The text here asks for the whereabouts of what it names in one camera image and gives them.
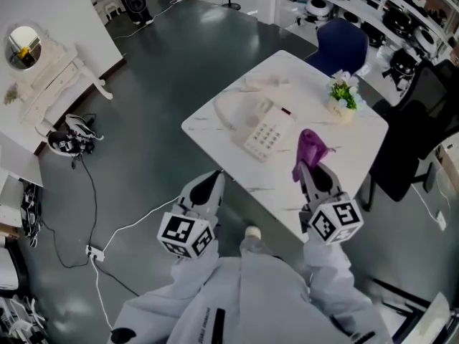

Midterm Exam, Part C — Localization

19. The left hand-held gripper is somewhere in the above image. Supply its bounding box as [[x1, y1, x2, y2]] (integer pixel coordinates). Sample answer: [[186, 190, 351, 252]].
[[157, 171, 227, 261]]

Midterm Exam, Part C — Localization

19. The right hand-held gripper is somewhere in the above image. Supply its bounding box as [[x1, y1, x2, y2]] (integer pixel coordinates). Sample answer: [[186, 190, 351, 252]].
[[297, 161, 365, 247]]

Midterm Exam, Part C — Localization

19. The purple knitted cloth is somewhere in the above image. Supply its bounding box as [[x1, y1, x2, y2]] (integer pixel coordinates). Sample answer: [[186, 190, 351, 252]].
[[290, 128, 336, 183]]

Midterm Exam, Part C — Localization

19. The person's left forearm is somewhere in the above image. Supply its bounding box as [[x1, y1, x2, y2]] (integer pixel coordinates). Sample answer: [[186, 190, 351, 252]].
[[125, 244, 220, 322]]

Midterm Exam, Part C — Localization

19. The person's right forearm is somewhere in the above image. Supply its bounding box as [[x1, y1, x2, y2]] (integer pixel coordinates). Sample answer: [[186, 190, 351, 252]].
[[303, 233, 374, 322]]

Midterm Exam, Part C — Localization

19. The person's grey trouser leg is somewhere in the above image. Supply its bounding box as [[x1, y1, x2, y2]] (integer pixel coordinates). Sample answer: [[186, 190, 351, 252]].
[[239, 236, 288, 264]]

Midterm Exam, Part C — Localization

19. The white pot of artificial flowers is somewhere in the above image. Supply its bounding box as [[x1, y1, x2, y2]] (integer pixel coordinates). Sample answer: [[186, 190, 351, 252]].
[[325, 69, 367, 125]]

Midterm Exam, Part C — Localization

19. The black mesh office chair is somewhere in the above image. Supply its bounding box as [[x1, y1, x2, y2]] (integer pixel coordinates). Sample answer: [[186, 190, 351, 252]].
[[358, 58, 459, 213]]

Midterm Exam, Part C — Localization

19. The person's grey jacket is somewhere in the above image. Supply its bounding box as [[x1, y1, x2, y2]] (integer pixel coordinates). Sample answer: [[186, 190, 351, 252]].
[[109, 256, 395, 344]]

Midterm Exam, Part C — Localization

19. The blue office chair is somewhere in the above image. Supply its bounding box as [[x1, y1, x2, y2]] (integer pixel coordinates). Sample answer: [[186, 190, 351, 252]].
[[304, 16, 370, 78]]

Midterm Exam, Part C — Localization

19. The black white wearable rig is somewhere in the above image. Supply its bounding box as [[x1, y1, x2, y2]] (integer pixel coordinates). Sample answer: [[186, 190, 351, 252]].
[[47, 113, 105, 158]]

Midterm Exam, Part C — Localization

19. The black harness gear pile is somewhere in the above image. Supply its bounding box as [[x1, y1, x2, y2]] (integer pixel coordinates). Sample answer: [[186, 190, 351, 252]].
[[20, 183, 44, 249]]

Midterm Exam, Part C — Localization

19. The white shelving rack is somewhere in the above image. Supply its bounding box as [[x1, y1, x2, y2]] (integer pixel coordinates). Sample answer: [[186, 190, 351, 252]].
[[279, 0, 459, 67]]

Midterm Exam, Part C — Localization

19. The white dressing table with mirror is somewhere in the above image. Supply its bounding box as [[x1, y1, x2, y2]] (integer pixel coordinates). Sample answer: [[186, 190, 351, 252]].
[[3, 19, 114, 146]]

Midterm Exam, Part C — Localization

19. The white bookshelf cabinet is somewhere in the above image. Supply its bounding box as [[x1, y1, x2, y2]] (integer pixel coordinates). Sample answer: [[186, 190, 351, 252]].
[[0, 130, 44, 229]]

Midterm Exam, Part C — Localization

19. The white black machine housing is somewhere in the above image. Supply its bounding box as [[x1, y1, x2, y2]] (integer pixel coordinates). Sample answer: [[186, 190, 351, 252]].
[[0, 247, 19, 293]]

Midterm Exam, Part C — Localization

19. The small dried flower vase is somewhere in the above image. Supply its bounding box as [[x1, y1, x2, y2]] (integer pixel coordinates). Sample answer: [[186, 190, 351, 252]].
[[2, 84, 19, 105]]

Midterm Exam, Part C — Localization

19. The white power cable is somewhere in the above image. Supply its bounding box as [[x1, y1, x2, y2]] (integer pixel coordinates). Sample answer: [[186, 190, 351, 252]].
[[103, 195, 180, 250], [113, 0, 187, 41], [91, 259, 114, 331], [410, 170, 452, 225]]

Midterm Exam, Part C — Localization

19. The black power cable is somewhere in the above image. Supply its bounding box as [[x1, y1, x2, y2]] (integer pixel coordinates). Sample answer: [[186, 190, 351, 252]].
[[93, 259, 141, 297], [38, 219, 90, 269], [73, 154, 98, 247]]

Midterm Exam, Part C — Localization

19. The black metal table frame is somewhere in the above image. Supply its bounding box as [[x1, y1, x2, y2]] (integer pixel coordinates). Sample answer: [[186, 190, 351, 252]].
[[372, 277, 431, 322]]

